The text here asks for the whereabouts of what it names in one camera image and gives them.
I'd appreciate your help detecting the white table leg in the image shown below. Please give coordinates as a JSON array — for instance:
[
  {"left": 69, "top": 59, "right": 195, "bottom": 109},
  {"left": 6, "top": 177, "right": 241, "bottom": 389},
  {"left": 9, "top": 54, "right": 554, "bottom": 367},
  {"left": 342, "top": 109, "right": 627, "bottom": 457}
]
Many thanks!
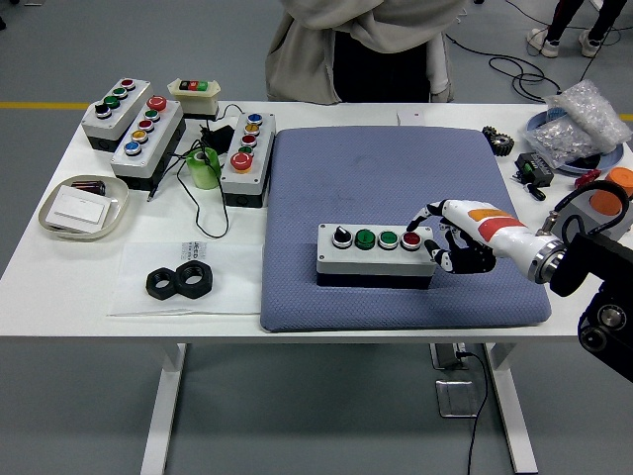
[
  {"left": 484, "top": 342, "right": 540, "bottom": 475},
  {"left": 139, "top": 342, "right": 189, "bottom": 475}
]

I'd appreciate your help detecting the green tape roll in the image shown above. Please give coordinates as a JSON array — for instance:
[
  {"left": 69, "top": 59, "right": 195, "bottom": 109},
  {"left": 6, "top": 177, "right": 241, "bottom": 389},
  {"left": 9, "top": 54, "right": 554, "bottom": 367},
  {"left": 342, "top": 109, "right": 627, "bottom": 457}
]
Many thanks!
[{"left": 186, "top": 146, "right": 222, "bottom": 191}]

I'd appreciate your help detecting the white wall switch plate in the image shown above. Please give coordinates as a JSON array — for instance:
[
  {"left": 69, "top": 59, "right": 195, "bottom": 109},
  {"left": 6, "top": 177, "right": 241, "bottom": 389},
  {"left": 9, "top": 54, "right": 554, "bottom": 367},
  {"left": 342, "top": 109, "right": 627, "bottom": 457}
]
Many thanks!
[{"left": 46, "top": 185, "right": 113, "bottom": 227}]

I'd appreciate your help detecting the small red plastic part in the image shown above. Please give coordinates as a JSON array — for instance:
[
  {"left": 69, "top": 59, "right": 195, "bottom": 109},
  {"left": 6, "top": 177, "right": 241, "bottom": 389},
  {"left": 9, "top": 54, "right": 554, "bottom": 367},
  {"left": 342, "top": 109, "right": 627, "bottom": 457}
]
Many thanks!
[{"left": 573, "top": 168, "right": 603, "bottom": 189}]

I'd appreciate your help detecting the black electronic module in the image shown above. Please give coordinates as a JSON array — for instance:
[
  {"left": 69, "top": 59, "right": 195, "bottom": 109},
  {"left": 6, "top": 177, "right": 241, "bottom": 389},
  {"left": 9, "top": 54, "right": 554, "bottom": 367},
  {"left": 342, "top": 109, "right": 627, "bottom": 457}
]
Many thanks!
[{"left": 513, "top": 151, "right": 555, "bottom": 188}]

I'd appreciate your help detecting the four-button control box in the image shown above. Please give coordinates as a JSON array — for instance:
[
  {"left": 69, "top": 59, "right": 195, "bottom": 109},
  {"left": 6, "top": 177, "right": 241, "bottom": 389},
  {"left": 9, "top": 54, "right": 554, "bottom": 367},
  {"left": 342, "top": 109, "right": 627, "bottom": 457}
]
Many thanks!
[
  {"left": 316, "top": 222, "right": 439, "bottom": 291},
  {"left": 80, "top": 77, "right": 155, "bottom": 154}
]

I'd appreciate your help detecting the five-button box, red mushroom button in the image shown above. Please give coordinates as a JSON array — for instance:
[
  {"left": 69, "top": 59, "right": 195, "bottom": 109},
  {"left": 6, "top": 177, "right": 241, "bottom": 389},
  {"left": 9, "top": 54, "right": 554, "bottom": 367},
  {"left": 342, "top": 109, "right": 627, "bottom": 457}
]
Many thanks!
[
  {"left": 109, "top": 95, "right": 188, "bottom": 193},
  {"left": 219, "top": 112, "right": 278, "bottom": 209}
]

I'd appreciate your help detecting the person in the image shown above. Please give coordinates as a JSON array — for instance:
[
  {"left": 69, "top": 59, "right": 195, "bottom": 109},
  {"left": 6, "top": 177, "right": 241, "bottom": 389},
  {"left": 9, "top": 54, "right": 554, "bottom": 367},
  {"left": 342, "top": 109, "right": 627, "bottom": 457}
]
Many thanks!
[
  {"left": 265, "top": 0, "right": 469, "bottom": 106},
  {"left": 525, "top": 0, "right": 629, "bottom": 59}
]

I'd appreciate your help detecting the black power adapter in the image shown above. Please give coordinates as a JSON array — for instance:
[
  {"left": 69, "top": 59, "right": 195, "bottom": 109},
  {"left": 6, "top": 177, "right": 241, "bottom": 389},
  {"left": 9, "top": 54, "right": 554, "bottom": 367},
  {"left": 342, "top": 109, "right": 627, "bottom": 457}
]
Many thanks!
[{"left": 200, "top": 124, "right": 237, "bottom": 152}]

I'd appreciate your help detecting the metal floor outlet plate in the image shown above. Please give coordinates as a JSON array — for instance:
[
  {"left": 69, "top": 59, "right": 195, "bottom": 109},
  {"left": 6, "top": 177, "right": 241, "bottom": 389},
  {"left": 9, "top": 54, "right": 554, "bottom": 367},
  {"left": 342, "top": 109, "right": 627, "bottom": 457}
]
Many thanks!
[{"left": 434, "top": 378, "right": 480, "bottom": 420}]

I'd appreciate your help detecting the thin black adapter cord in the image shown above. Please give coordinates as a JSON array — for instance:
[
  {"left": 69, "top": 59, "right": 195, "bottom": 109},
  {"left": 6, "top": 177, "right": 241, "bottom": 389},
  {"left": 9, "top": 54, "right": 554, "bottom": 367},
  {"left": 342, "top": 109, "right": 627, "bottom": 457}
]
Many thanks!
[{"left": 146, "top": 102, "right": 247, "bottom": 238}]

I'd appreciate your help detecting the large black hex nut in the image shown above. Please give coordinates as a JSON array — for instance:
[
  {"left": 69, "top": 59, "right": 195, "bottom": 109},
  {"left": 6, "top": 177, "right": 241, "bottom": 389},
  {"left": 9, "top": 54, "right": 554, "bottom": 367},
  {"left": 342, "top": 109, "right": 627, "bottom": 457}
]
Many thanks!
[
  {"left": 144, "top": 266, "right": 180, "bottom": 300},
  {"left": 175, "top": 260, "right": 215, "bottom": 298}
]

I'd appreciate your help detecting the clear bag of metal parts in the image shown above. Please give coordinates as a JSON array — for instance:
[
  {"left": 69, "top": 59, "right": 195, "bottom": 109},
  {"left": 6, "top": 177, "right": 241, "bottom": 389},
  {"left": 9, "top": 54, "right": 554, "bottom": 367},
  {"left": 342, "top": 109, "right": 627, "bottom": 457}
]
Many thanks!
[{"left": 518, "top": 118, "right": 605, "bottom": 170}]

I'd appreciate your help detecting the bubble wrap bag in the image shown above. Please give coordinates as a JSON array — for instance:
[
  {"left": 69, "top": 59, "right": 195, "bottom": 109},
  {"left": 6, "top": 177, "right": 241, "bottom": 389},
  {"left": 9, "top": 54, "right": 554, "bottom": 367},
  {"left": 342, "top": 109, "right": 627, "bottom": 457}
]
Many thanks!
[{"left": 546, "top": 78, "right": 633, "bottom": 149}]

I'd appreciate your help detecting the black power cable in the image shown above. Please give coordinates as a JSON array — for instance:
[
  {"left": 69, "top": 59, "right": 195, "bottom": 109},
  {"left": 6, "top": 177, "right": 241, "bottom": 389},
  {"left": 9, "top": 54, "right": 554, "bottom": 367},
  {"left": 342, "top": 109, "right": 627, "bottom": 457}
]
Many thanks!
[{"left": 457, "top": 349, "right": 491, "bottom": 475}]

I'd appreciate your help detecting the black floor cable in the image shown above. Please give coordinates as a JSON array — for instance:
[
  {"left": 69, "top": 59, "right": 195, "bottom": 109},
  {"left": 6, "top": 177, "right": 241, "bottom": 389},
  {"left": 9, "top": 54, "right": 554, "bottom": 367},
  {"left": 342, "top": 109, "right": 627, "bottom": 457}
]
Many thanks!
[{"left": 444, "top": 29, "right": 565, "bottom": 104}]

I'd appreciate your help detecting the blue-grey textured mat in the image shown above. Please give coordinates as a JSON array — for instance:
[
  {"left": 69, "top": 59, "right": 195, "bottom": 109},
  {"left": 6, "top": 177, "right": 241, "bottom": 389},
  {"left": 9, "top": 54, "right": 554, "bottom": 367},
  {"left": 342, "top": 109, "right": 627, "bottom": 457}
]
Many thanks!
[{"left": 259, "top": 126, "right": 553, "bottom": 333}]

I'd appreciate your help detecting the pale blue plate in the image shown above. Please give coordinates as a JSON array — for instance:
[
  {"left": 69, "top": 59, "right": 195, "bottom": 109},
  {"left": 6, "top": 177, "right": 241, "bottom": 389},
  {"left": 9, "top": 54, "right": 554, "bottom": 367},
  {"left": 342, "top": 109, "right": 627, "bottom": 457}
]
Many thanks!
[{"left": 524, "top": 109, "right": 627, "bottom": 175}]

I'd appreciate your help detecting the grey block holder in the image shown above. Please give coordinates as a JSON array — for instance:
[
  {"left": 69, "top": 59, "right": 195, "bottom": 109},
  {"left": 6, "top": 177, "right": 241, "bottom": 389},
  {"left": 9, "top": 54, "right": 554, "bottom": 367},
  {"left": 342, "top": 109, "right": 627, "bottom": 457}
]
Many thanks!
[{"left": 550, "top": 195, "right": 633, "bottom": 243}]

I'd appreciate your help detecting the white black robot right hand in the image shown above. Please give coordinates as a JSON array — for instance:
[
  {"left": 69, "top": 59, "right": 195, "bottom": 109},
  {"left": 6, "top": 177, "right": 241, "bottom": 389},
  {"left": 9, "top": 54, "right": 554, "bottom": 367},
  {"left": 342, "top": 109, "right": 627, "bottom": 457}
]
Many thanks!
[{"left": 405, "top": 198, "right": 546, "bottom": 276}]

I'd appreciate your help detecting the cream switch box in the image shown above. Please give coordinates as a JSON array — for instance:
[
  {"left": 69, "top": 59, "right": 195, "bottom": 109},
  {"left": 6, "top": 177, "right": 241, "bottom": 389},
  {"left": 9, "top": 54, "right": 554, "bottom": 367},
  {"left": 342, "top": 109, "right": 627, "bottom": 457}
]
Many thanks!
[{"left": 167, "top": 77, "right": 223, "bottom": 122}]

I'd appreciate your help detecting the dark small cartridge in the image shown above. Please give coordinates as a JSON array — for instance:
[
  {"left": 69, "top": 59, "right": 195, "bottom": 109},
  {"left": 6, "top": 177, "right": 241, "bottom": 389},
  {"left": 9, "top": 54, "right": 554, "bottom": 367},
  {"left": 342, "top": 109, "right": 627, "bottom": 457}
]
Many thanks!
[{"left": 71, "top": 180, "right": 108, "bottom": 197}]

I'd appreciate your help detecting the clear printed plastic bag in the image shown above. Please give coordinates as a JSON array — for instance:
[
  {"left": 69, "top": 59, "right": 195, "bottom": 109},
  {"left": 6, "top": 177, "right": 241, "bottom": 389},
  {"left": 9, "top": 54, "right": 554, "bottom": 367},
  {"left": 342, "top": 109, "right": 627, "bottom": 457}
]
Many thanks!
[{"left": 106, "top": 240, "right": 266, "bottom": 318}]

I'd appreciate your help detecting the black toothed gear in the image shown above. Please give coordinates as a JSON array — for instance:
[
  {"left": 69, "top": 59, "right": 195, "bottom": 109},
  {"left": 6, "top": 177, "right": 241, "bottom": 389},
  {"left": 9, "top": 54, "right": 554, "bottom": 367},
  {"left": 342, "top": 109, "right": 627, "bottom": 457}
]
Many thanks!
[{"left": 482, "top": 124, "right": 516, "bottom": 157}]

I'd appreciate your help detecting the white rounded dish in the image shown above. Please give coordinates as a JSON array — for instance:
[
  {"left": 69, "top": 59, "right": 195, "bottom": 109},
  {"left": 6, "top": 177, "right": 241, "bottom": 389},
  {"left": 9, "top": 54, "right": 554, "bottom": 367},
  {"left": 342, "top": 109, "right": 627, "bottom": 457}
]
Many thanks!
[{"left": 38, "top": 174, "right": 131, "bottom": 242}]

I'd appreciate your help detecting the orange cylinder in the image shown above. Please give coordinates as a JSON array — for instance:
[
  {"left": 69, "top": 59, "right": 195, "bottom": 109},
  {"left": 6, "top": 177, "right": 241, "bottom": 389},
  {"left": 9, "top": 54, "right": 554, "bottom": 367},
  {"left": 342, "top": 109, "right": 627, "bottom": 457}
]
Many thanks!
[{"left": 588, "top": 166, "right": 633, "bottom": 216}]

